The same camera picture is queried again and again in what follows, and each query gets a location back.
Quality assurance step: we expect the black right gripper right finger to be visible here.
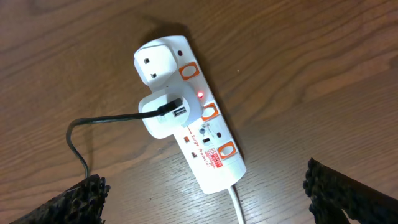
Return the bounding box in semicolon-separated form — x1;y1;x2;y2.
303;159;397;224

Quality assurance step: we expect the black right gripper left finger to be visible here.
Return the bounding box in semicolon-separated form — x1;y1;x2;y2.
11;174;110;224

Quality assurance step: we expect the black charger cable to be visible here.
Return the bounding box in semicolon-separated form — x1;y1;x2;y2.
65;98;183;180

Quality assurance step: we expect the white USB charger plug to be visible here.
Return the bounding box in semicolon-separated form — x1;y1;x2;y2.
138;83;203;139

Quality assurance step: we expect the white socket adapter plug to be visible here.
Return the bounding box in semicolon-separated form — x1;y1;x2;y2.
134;45;177;88

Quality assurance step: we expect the white power strip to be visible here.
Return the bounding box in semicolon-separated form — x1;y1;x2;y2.
134;35;246;194

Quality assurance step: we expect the white power strip cord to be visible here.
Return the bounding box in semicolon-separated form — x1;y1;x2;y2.
227;185;246;224

